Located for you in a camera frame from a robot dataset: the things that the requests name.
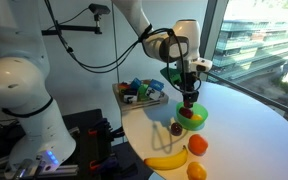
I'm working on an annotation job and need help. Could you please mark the dark purple plum toy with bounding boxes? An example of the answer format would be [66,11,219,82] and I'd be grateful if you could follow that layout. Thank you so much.
[170,121,184,137]

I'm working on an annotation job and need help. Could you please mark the orange fruit toy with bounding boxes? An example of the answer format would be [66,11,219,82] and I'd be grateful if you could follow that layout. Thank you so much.
[187,133,210,157]

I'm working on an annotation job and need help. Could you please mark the green plastic bowl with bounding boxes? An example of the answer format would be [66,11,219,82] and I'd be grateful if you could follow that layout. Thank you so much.
[175,102,209,132]

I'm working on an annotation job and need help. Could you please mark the black clamp orange tip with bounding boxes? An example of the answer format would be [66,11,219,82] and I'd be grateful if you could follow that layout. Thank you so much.
[87,116,114,142]
[88,154,119,175]

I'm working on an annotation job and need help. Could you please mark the black robot mounting stand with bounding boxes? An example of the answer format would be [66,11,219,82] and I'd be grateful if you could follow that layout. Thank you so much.
[0,108,126,180]

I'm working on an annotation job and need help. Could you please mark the blue soft block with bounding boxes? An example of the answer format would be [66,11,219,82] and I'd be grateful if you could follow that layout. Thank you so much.
[130,77,143,91]

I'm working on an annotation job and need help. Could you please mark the large yellow citrus toy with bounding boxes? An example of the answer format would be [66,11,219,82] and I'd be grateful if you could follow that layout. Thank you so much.
[186,161,208,180]

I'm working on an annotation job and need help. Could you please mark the small yellow lemon toy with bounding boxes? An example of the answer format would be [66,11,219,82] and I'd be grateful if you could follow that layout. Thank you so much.
[190,114,204,122]

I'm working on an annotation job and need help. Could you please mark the black camera on boom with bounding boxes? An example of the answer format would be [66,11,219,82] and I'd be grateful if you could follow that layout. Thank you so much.
[88,3,112,34]

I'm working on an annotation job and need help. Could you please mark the green soft block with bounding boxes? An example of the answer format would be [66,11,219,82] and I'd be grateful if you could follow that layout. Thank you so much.
[137,83,150,102]

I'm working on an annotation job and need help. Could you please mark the yellow banana toy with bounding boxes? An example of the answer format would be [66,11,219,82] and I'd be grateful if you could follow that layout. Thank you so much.
[143,144,189,172]

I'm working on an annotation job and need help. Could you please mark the wooden tray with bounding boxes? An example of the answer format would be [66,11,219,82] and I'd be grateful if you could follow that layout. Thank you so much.
[112,79,170,112]

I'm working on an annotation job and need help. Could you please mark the thin hanging cable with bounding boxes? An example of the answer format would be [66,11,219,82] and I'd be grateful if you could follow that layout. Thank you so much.
[111,0,121,85]

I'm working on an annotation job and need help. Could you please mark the red apple toy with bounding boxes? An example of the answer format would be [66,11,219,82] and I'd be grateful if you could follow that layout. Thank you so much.
[178,106,195,120]

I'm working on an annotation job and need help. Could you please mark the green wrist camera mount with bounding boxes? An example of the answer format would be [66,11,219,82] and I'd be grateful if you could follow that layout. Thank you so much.
[159,66,184,87]

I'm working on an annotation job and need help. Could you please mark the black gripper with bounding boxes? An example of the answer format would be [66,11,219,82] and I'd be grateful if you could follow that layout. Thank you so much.
[179,71,202,109]

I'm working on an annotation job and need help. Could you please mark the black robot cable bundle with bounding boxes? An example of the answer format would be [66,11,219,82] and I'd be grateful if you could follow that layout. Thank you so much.
[43,0,202,97]

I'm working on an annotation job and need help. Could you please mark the black white cube blue face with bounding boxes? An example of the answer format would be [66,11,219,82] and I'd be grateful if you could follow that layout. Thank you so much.
[146,78,166,101]

